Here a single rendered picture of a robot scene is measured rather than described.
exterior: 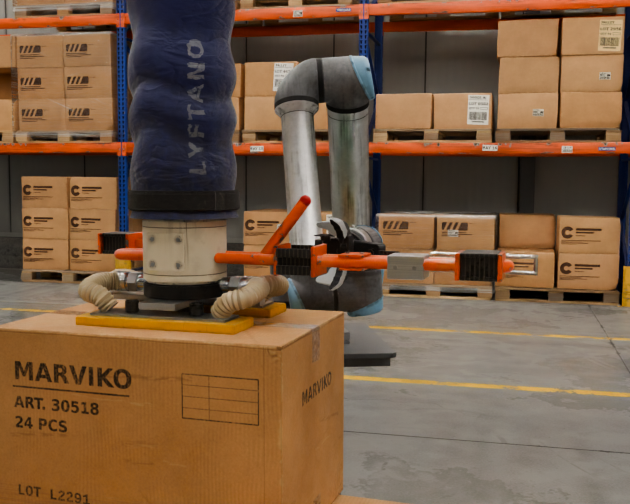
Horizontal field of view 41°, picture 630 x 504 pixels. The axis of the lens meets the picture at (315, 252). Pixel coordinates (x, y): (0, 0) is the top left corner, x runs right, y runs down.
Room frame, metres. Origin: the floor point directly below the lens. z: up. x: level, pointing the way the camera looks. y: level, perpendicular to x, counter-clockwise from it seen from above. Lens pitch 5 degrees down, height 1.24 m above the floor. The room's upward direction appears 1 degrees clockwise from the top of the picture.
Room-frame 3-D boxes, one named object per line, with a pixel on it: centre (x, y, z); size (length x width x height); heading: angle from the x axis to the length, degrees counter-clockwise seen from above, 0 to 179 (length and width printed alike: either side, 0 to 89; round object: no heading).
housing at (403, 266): (1.58, -0.18, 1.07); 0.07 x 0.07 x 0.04; 72
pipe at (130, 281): (1.72, 0.27, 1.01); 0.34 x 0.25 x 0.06; 72
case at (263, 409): (1.71, 0.28, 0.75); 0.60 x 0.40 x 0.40; 72
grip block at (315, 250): (1.65, 0.03, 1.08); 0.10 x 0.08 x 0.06; 162
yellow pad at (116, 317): (1.63, 0.29, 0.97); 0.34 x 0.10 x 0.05; 72
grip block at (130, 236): (2.06, 0.47, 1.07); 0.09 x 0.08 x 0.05; 162
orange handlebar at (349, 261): (1.78, 0.04, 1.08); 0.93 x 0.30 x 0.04; 72
